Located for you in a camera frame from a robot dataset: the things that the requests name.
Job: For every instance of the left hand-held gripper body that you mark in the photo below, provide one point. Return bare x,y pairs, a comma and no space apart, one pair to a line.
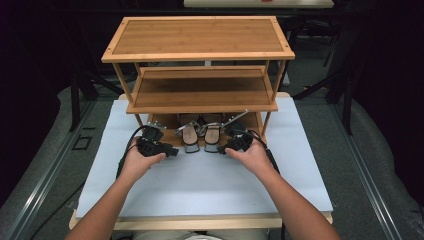
150,143

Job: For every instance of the metal floor rail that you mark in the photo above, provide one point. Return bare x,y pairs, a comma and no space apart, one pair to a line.
40,196
366,186

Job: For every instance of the black metal stand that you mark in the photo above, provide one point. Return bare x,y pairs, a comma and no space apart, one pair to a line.
348,100
75,100

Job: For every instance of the wooden three-tier shoe rack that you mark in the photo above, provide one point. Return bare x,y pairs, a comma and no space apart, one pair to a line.
200,36

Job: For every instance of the person's right hand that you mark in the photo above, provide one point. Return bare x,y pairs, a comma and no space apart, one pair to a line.
255,158

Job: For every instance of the person's left hand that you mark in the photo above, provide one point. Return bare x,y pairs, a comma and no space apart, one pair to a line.
136,165

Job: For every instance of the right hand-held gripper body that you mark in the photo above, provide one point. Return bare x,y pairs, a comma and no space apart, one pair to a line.
240,140

